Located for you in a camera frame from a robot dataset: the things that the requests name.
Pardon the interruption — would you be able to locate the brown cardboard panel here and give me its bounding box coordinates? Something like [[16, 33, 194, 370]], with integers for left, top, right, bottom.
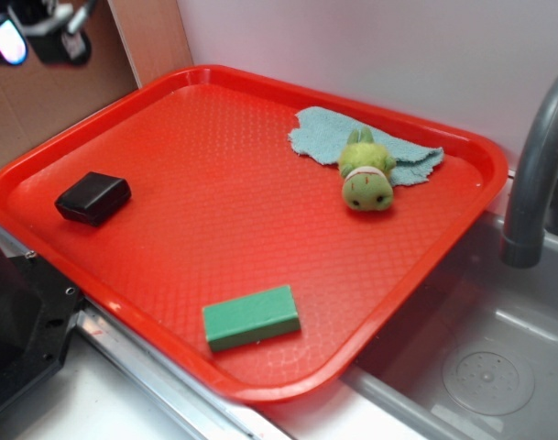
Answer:
[[0, 1, 193, 168]]

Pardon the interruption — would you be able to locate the light blue cloth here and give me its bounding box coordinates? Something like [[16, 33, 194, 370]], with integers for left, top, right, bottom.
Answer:
[[289, 106, 444, 186]]

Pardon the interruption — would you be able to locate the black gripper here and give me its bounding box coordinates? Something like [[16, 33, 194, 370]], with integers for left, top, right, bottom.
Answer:
[[0, 0, 97, 66]]

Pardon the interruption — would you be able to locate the green block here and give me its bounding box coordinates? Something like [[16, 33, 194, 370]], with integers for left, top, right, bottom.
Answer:
[[202, 285, 301, 352]]

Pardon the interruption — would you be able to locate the red plastic tray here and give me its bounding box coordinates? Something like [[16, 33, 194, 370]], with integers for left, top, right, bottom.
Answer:
[[0, 66, 508, 403]]

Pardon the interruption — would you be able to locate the black box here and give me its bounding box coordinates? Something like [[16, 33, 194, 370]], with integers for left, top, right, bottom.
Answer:
[[54, 171, 132, 226]]

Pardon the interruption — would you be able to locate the grey faucet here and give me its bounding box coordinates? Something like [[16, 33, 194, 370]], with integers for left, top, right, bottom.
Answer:
[[499, 77, 558, 269]]

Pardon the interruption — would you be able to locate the green plush toy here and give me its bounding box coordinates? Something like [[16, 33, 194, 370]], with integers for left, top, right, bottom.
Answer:
[[337, 126, 397, 212]]

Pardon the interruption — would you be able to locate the grey sink basin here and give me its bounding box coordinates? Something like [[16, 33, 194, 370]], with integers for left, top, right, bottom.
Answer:
[[344, 214, 558, 439]]

